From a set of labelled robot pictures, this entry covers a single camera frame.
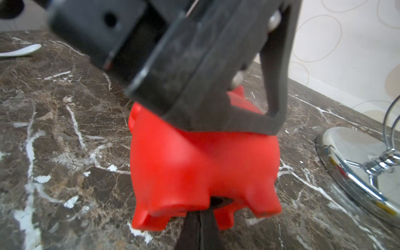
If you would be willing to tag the red piggy bank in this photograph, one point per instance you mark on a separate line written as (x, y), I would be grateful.
(174, 172)

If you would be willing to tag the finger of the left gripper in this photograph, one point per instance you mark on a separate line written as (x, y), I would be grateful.
(275, 78)

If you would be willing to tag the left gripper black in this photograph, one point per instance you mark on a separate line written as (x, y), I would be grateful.
(173, 57)

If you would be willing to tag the white plastic spoon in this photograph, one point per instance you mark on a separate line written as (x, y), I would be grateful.
(29, 50)

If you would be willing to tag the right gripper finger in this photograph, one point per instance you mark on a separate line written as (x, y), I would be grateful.
(200, 230)

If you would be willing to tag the chrome mug tree stand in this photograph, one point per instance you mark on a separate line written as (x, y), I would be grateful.
(366, 168)

